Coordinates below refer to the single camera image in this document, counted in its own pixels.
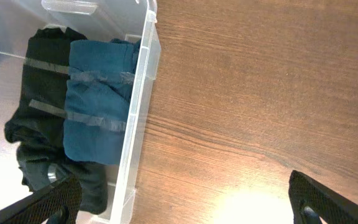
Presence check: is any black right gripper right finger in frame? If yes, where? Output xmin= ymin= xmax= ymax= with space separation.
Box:
xmin=288 ymin=170 xmax=358 ymax=224

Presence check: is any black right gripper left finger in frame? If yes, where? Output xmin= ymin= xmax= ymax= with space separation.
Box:
xmin=0 ymin=175 xmax=82 ymax=224

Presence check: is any black garment with tape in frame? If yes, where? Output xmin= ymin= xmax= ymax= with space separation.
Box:
xmin=4 ymin=28 xmax=108 ymax=215

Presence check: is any teal blue garment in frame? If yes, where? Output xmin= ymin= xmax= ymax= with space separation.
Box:
xmin=63 ymin=39 xmax=140 ymax=165

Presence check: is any clear plastic storage bin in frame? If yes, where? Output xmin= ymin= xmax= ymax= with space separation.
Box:
xmin=0 ymin=0 xmax=161 ymax=223

